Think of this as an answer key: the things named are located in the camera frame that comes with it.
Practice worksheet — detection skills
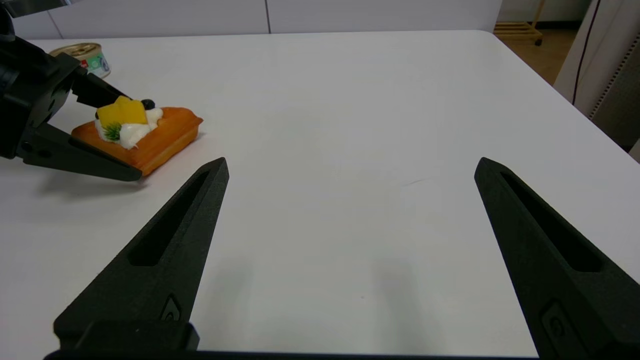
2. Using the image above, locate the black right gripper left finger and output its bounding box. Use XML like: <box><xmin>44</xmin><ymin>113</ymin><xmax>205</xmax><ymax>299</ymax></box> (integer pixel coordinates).
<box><xmin>53</xmin><ymin>157</ymin><xmax>230</xmax><ymax>346</ymax></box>

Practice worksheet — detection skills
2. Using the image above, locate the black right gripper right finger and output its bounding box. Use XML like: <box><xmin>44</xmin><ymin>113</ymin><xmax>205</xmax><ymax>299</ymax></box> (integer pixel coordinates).
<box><xmin>474</xmin><ymin>157</ymin><xmax>640</xmax><ymax>360</ymax></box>

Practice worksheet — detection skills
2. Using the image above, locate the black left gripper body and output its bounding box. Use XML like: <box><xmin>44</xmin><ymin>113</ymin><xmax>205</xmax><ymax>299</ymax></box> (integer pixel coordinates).
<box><xmin>0</xmin><ymin>10</ymin><xmax>82</xmax><ymax>161</ymax></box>

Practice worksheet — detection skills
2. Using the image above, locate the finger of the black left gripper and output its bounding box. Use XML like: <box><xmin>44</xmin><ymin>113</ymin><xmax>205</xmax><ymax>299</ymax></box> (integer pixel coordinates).
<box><xmin>71</xmin><ymin>70</ymin><xmax>132</xmax><ymax>108</ymax></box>
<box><xmin>17</xmin><ymin>122</ymin><xmax>144</xmax><ymax>182</ymax></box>

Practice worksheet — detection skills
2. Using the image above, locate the triangle bread with fruit topping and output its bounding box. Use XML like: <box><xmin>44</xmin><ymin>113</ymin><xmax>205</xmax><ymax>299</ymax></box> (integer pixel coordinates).
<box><xmin>71</xmin><ymin>96</ymin><xmax>204</xmax><ymax>177</ymax></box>

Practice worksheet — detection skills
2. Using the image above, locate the small gold-lid tin can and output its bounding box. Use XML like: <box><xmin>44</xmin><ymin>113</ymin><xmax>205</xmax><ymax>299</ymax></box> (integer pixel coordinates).
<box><xmin>49</xmin><ymin>42</ymin><xmax>112</xmax><ymax>80</ymax></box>

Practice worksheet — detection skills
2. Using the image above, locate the wooden wheeled cart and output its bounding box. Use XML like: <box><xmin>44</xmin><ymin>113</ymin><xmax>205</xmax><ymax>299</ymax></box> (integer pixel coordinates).
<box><xmin>494</xmin><ymin>0</ymin><xmax>544</xmax><ymax>47</ymax></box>

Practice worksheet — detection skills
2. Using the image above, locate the white perforated appliance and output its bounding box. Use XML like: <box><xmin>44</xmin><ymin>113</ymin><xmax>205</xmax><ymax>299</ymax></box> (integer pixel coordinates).
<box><xmin>552</xmin><ymin>0</ymin><xmax>640</xmax><ymax>151</ymax></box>

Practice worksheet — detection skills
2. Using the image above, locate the thin dark hanging cord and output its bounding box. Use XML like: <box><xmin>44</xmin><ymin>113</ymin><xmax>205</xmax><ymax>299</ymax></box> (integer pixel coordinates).
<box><xmin>572</xmin><ymin>0</ymin><xmax>601</xmax><ymax>106</ymax></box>

